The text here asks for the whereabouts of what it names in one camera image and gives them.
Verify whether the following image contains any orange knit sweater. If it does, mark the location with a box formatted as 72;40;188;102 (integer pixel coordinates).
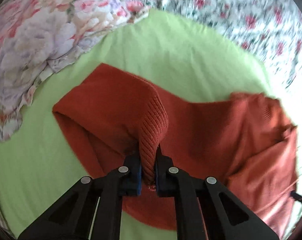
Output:
53;64;297;237

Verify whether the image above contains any light green bed sheet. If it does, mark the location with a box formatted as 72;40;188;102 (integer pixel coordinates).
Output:
0;8;302;240

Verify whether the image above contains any rose print floral quilt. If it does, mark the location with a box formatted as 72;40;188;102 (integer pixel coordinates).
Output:
121;0;302;88

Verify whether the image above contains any pastel floral pillow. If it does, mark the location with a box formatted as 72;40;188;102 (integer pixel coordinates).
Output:
0;0;149;141

